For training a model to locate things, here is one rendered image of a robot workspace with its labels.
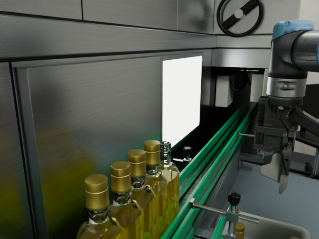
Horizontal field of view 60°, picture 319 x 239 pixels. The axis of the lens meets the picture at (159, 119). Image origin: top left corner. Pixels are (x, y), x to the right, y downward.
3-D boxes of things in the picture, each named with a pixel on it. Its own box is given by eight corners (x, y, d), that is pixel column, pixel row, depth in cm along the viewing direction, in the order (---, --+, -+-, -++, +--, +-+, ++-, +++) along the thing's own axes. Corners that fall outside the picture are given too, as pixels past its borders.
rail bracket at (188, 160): (174, 177, 102) (175, 143, 99) (192, 181, 100) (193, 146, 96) (170, 182, 99) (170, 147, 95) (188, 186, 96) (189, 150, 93)
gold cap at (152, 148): (148, 158, 59) (148, 138, 58) (163, 160, 58) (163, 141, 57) (140, 164, 56) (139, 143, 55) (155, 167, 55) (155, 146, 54)
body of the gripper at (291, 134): (257, 141, 68) (262, 93, 65) (296, 146, 64) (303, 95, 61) (252, 151, 61) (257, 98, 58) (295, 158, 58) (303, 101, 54)
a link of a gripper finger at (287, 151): (280, 171, 62) (284, 133, 61) (288, 173, 61) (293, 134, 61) (279, 175, 58) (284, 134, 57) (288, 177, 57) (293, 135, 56)
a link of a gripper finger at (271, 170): (258, 188, 64) (262, 149, 63) (286, 194, 61) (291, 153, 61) (256, 192, 61) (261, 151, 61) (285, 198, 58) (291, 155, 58)
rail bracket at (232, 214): (191, 224, 75) (193, 182, 71) (257, 243, 68) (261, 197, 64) (187, 230, 72) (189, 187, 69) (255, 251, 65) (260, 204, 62)
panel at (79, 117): (194, 126, 130) (196, 51, 121) (200, 126, 129) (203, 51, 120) (38, 251, 52) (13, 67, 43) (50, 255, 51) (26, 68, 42)
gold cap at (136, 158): (133, 168, 55) (133, 147, 53) (149, 171, 53) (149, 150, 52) (124, 175, 51) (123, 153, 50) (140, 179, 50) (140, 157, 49)
